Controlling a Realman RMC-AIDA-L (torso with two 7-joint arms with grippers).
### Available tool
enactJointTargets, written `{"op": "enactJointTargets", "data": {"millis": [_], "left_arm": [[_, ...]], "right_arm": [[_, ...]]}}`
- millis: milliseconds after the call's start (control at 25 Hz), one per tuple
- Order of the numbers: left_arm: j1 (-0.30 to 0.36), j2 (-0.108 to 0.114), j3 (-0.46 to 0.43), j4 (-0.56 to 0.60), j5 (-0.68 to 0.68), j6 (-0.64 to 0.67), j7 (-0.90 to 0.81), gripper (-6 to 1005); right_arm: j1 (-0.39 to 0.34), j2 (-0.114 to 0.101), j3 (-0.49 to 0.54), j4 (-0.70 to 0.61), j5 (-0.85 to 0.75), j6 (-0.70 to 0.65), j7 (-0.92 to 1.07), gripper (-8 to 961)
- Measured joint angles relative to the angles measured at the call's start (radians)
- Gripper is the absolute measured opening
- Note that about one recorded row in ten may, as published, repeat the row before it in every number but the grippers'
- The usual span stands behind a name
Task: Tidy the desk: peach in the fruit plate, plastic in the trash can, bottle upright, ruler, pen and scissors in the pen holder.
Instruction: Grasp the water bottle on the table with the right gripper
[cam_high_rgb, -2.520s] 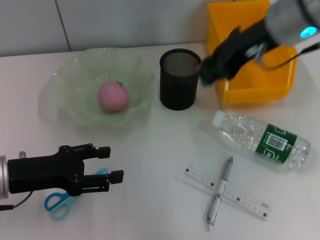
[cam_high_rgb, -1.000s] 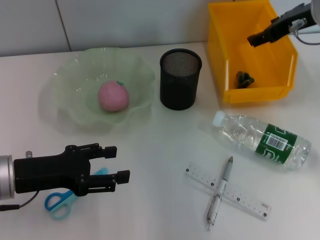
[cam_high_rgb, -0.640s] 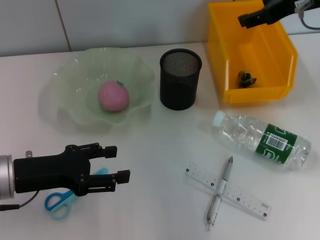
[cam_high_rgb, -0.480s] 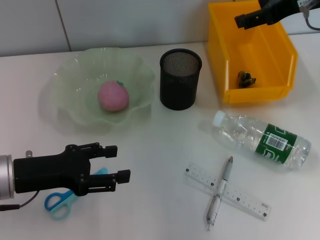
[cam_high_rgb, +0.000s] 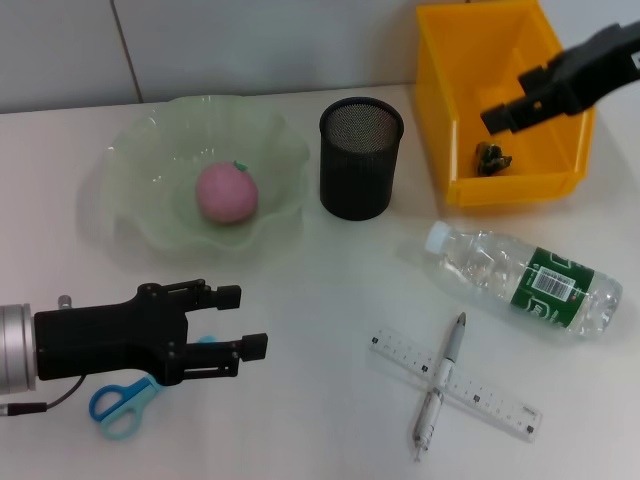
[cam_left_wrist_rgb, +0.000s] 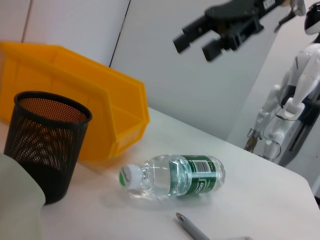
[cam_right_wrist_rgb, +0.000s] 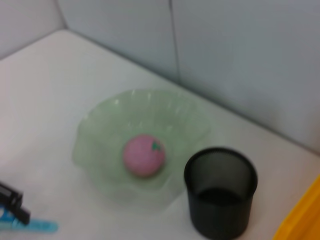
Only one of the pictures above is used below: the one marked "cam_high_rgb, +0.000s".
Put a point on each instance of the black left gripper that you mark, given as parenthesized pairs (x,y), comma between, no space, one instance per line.
(110,340)

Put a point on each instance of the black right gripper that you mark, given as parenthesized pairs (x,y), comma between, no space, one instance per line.
(595,70)

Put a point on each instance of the green plastic wrapper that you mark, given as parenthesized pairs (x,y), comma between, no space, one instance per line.
(492,159)

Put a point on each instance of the pink toy peach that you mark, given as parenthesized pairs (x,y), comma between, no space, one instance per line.
(227,192)

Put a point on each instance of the clear plastic water bottle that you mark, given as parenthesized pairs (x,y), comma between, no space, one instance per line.
(500,275)

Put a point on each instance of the blue scissors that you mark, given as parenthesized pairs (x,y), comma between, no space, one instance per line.
(135,392)

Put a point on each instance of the black mesh pen holder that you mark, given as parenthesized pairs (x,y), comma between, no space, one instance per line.
(357,170)

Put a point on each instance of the green glass fruit plate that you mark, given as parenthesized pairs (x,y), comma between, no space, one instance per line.
(150,150)

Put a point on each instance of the white pen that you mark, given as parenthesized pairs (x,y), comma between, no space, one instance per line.
(429,407)

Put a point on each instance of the transparent plastic ruler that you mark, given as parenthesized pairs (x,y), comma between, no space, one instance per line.
(480,395)

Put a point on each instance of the yellow plastic bin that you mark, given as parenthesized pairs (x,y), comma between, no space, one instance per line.
(450,75)

